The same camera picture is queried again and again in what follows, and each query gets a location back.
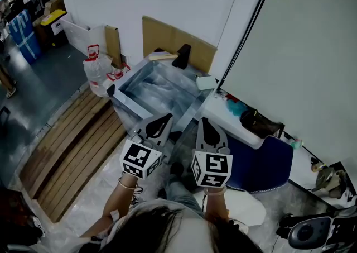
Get light wooden stick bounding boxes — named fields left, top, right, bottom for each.
left=148, top=52, right=180, bottom=61

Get dark red bag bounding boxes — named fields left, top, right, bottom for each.
left=0, top=187, right=43, bottom=247

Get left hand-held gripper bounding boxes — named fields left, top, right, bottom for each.
left=119, top=112, right=174, bottom=180

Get thin bracelet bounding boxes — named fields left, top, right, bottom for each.
left=117, top=179, right=138, bottom=190

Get black bin with yellow lid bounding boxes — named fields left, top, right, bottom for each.
left=40, top=9, right=70, bottom=48

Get white sheet on floor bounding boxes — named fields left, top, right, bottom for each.
left=194, top=189, right=267, bottom=227

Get wooden slat pallet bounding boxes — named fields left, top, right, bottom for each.
left=18, top=86, right=127, bottom=223

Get person's grey shirt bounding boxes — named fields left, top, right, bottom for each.
left=27, top=198, right=249, bottom=253

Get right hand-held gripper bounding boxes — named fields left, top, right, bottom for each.
left=191, top=117, right=233, bottom=188

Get teal cloth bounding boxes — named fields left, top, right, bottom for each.
left=226, top=98, right=248, bottom=116

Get blue chair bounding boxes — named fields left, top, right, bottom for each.
left=223, top=133, right=295, bottom=194

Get blue taped bin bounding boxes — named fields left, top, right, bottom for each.
left=8, top=9, right=43, bottom=65

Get pale bangle bracelet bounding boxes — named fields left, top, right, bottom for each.
left=203, top=186, right=227, bottom=196

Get grey round camera device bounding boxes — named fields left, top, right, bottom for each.
left=276, top=206, right=357, bottom=250

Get white cabinet top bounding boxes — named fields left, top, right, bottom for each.
left=200, top=89, right=266, bottom=150

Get small clear plastic water jug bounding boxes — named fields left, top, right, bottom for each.
left=105, top=63, right=131, bottom=87

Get white board panel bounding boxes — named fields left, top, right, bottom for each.
left=59, top=18, right=108, bottom=56

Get green and pink small toy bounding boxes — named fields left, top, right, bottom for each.
left=289, top=138, right=305, bottom=150

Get person's right forearm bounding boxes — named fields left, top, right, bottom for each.
left=202, top=186, right=230, bottom=223

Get black frame strip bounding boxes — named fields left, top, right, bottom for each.
left=219, top=0, right=279, bottom=88

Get brown cardboard box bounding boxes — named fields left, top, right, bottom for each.
left=32, top=0, right=66, bottom=46

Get large cardboard sheet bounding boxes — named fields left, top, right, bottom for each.
left=142, top=15, right=218, bottom=74

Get narrow cardboard sheet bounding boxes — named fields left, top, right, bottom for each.
left=104, top=25, right=123, bottom=69

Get person's jeans legs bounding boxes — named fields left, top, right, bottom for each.
left=157, top=161, right=205, bottom=217

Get person's left forearm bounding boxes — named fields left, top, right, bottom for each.
left=80, top=173, right=140, bottom=238

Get black faucet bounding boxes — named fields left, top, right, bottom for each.
left=171, top=43, right=192, bottom=70

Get large clear plastic water jug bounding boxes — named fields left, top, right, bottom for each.
left=83, top=45, right=113, bottom=98

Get black bag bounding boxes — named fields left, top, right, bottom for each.
left=240, top=108, right=286, bottom=139

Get stainless steel sink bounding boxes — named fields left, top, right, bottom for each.
left=107, top=58, right=214, bottom=142

